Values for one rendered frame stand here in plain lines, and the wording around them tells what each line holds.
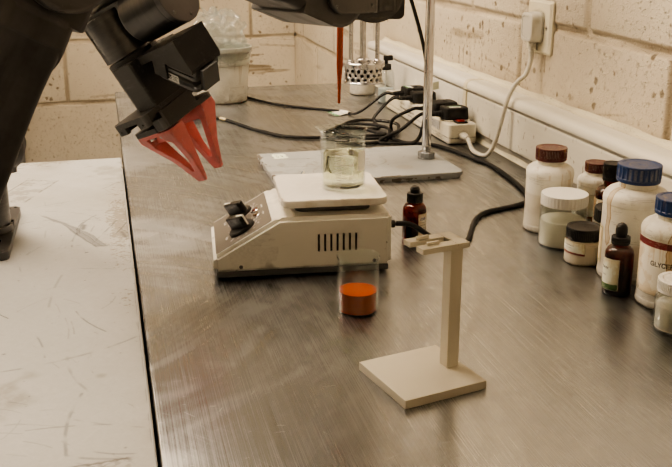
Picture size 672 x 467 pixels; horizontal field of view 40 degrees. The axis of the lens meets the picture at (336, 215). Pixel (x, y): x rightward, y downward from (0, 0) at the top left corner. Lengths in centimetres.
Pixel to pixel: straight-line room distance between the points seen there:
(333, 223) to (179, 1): 29
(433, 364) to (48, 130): 281
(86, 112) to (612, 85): 243
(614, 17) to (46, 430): 95
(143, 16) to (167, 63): 5
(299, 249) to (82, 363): 29
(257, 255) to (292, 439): 34
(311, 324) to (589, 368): 27
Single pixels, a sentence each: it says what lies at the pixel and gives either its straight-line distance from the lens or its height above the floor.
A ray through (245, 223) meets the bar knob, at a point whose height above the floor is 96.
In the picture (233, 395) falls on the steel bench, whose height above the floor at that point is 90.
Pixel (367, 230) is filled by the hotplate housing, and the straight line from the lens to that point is 103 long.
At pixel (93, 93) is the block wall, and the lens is 349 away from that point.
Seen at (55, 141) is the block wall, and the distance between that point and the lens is 352.
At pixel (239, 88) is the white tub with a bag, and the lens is 210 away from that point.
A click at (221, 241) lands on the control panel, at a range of 106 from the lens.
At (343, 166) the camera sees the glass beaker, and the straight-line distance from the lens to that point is 104.
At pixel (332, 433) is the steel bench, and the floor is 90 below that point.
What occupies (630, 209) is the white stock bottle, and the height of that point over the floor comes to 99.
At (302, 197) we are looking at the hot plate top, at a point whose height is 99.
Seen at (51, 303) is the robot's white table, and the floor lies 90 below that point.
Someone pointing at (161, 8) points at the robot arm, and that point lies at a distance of 92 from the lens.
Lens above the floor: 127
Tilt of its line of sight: 17 degrees down
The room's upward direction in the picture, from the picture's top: straight up
